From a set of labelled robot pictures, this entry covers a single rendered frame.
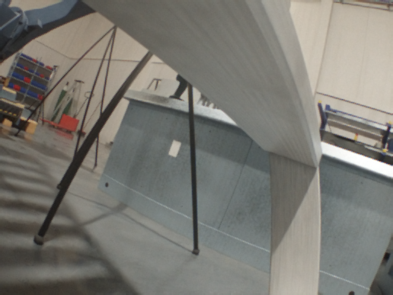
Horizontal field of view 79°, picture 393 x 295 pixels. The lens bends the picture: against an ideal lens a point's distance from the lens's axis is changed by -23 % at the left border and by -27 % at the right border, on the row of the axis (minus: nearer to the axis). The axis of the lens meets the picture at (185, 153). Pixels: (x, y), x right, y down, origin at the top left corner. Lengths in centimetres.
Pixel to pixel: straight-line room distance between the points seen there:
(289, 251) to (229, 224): 111
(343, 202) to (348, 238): 17
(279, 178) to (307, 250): 10
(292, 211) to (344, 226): 102
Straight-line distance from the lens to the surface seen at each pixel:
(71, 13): 233
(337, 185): 138
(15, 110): 238
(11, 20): 234
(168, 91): 520
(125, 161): 183
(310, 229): 37
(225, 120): 149
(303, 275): 38
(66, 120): 846
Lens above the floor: 35
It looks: 2 degrees up
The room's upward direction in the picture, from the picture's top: 21 degrees clockwise
